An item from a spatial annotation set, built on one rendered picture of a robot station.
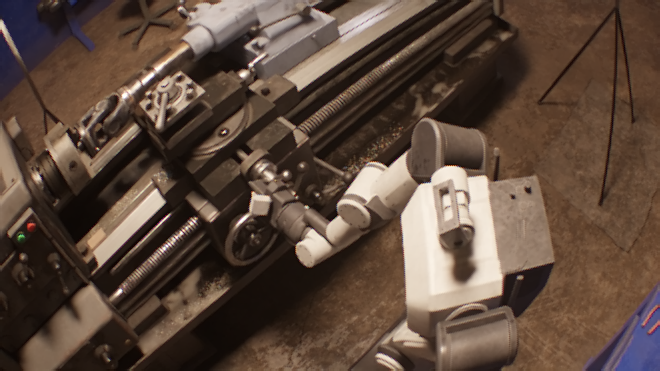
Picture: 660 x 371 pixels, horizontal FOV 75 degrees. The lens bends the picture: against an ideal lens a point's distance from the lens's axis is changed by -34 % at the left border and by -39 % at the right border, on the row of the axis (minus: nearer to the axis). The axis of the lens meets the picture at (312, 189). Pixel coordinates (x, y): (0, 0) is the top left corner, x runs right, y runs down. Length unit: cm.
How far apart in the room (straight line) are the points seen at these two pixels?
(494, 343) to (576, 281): 170
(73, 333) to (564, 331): 202
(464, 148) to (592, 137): 207
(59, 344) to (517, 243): 147
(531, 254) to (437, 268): 19
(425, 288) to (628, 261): 192
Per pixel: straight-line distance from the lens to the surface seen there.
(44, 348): 194
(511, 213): 106
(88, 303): 187
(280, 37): 205
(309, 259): 155
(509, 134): 300
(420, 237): 104
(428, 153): 114
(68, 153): 178
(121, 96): 188
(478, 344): 93
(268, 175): 177
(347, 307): 251
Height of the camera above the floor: 225
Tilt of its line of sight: 53 degrees down
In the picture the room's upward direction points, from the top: 16 degrees counter-clockwise
